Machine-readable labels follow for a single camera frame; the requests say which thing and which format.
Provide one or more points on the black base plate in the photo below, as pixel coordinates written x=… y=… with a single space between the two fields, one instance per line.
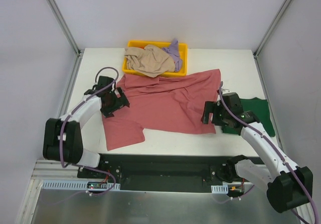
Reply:
x=161 y=173

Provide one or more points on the purple t shirt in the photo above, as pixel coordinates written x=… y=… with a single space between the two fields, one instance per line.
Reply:
x=173 y=51

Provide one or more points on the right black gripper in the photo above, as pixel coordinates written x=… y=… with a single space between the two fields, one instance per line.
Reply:
x=213 y=114

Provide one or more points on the white cable duct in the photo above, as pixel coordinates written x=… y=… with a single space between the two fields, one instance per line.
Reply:
x=79 y=185
x=219 y=189

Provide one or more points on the left aluminium frame post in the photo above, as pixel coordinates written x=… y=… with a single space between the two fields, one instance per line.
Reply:
x=64 y=26

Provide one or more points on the right aluminium frame post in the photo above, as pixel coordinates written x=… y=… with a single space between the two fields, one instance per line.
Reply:
x=272 y=26

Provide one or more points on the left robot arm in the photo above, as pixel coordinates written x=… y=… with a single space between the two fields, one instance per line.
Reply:
x=62 y=138

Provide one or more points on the green t shirt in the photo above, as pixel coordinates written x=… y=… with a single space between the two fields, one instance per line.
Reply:
x=261 y=109

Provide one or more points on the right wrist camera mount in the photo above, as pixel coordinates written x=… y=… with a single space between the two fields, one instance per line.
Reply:
x=224 y=91

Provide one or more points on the right white cable duct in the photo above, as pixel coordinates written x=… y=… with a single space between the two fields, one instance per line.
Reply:
x=219 y=189

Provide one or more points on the left white cable duct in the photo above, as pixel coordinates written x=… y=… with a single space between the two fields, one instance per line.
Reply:
x=79 y=185

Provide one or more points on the pink t shirt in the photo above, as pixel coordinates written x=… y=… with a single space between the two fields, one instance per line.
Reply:
x=171 y=104

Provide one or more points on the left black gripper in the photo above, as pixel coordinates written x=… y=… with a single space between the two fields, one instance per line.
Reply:
x=116 y=103

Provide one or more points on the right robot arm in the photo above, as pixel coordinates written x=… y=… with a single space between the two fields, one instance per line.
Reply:
x=287 y=186

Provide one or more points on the beige t shirt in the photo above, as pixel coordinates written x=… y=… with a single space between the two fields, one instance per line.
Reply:
x=151 y=60

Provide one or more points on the aluminium frame post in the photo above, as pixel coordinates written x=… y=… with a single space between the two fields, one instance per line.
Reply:
x=64 y=26
x=272 y=26

